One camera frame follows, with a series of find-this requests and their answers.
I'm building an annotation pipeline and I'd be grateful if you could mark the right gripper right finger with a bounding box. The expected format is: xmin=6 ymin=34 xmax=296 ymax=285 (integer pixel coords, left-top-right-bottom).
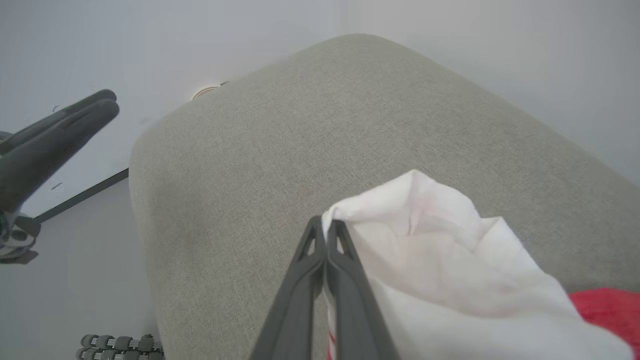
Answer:
xmin=325 ymin=219 xmax=401 ymax=360

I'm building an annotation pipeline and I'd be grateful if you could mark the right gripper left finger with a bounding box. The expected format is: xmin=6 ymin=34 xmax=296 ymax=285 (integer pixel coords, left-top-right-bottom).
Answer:
xmin=250 ymin=215 xmax=326 ymax=360

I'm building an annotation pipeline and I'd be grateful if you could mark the red white jersey shirt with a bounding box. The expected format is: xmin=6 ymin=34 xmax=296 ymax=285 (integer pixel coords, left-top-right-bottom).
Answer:
xmin=320 ymin=169 xmax=640 ymax=360

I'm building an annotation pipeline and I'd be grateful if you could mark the dark grey baseboard strip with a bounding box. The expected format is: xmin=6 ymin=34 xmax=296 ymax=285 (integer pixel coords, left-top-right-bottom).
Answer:
xmin=32 ymin=168 xmax=130 ymax=224

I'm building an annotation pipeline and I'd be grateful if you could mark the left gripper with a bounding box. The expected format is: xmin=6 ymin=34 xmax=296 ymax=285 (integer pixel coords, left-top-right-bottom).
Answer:
xmin=0 ymin=89 xmax=121 ymax=262

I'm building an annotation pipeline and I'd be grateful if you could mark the black cable chain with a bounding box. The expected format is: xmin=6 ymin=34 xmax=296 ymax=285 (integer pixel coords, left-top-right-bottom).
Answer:
xmin=75 ymin=333 xmax=166 ymax=360

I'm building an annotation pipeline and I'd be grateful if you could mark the round white floor disc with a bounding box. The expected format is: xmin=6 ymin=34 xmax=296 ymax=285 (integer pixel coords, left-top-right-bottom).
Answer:
xmin=189 ymin=81 xmax=230 ymax=101

